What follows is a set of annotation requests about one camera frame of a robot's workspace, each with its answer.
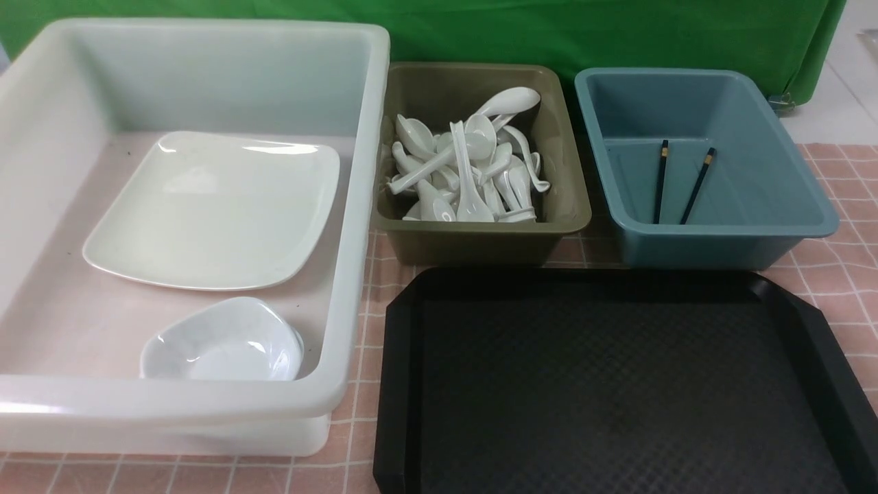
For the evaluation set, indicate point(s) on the white spoon upright centre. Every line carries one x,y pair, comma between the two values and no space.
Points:
471,206

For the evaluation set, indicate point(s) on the white spoon right edge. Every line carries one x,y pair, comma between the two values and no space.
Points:
540,185

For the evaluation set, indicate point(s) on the white spoon across pile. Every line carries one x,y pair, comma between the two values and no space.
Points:
432,165

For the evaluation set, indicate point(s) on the olive plastic bin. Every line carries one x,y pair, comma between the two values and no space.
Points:
438,93

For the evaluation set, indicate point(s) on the black chopstick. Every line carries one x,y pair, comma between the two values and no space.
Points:
710,155
660,182

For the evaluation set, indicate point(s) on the green backdrop cloth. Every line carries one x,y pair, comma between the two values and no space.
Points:
780,45

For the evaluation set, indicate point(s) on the pink checkered tablecloth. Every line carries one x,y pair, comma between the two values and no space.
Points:
836,274

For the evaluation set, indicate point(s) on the large white plastic bin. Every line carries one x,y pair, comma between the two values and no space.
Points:
81,105

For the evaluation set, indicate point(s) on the large white square plate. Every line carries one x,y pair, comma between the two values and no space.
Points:
213,212

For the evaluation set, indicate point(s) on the black serving tray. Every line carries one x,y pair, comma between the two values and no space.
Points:
543,380

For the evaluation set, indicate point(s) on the teal plastic bin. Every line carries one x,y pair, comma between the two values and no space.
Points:
759,198

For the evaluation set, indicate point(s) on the small white bowl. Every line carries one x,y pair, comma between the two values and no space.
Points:
237,361
238,319

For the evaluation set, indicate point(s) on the white spoon top of pile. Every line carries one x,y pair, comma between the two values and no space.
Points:
503,106

